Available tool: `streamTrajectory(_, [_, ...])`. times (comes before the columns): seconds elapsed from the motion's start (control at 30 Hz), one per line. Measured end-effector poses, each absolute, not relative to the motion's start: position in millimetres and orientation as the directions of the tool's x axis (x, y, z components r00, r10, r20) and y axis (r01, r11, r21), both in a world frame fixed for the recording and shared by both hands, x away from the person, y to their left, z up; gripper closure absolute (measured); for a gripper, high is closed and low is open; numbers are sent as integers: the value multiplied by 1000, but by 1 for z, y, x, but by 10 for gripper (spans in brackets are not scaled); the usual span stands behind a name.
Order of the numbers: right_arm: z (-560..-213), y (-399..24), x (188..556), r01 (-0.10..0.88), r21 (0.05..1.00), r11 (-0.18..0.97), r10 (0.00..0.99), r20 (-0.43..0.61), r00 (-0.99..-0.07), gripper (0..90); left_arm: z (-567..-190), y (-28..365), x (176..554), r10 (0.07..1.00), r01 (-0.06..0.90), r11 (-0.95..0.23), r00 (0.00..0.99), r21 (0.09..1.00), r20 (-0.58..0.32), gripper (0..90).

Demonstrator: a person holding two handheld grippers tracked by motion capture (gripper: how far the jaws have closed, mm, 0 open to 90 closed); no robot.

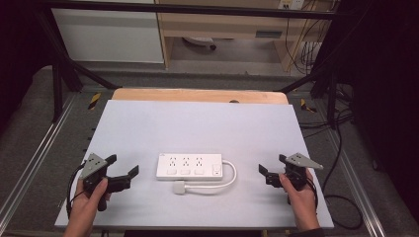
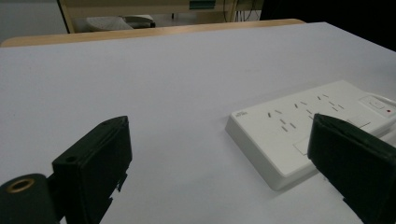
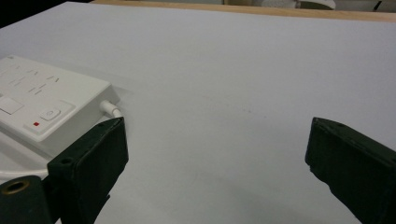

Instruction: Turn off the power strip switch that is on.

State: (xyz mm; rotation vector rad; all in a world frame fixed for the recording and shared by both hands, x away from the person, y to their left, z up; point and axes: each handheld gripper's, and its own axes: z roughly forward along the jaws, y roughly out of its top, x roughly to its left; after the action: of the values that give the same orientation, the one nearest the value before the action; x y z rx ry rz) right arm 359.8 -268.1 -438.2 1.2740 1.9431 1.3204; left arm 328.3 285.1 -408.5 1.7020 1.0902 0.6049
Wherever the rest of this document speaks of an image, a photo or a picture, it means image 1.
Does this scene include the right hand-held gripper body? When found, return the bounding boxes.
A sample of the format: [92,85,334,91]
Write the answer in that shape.
[266,152,324,205]

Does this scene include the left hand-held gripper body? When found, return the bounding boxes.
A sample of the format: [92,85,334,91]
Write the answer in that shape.
[79,152,132,212]

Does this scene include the white power strip cable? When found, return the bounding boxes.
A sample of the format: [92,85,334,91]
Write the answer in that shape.
[183,159,238,193]

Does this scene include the white plug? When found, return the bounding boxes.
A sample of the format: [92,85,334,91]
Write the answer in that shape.
[173,180,188,196]

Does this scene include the white power strip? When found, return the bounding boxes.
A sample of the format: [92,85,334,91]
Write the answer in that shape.
[155,152,224,182]

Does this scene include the person's left hand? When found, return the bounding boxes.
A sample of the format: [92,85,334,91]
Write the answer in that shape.
[67,177,112,225]

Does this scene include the person's right hand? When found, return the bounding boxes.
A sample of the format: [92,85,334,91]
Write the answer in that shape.
[279,169,319,228]

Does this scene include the yellow black tape marker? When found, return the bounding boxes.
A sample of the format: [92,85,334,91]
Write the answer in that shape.
[87,92,103,112]
[299,98,318,114]

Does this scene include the white board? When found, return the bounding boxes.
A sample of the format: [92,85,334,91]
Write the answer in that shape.
[54,99,334,230]

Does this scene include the wooden table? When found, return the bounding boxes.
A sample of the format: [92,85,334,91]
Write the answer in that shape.
[111,87,290,106]

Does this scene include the black curtain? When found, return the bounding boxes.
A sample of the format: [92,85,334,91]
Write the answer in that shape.
[335,0,419,225]
[0,0,55,132]

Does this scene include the white cabinet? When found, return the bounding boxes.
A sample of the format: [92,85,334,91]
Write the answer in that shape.
[50,0,165,64]

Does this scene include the light wooden desk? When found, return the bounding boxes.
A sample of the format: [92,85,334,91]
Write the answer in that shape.
[154,0,334,72]

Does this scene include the office chair base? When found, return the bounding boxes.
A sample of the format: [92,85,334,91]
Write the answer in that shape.
[182,36,217,51]

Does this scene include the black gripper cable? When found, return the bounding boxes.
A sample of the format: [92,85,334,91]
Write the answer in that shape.
[65,162,87,219]

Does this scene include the black floor cable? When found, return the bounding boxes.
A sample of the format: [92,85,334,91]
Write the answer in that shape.
[297,108,365,231]

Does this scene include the aluminium rail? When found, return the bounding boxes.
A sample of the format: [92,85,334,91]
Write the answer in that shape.
[0,93,78,228]
[324,129,387,237]

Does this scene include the bundle of hanging cables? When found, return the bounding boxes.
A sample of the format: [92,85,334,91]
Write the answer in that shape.
[284,0,340,76]

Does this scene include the white wall socket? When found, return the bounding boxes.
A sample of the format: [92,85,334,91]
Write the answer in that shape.
[278,0,306,11]

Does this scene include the black metal frame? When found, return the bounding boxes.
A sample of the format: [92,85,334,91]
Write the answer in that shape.
[34,0,350,124]

